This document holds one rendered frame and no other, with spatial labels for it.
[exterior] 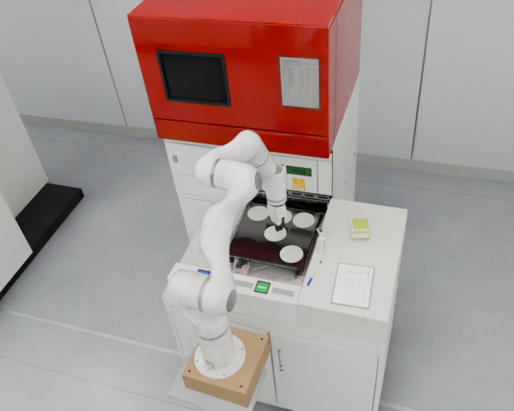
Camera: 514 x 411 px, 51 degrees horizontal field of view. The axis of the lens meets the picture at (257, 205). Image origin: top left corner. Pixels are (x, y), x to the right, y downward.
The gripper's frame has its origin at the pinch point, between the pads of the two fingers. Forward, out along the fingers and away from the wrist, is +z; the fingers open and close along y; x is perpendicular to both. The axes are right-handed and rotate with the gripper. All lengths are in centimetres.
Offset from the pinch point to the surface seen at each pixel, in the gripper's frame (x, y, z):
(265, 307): -21.4, 29.0, 10.2
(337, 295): 3.6, 42.2, 3.0
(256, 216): -2.0, -20.3, 9.9
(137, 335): -73, -53, 100
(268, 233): -2.0, -7.3, 9.9
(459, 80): 171, -80, 21
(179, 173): -25, -61, 2
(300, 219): 14.8, -7.9, 9.9
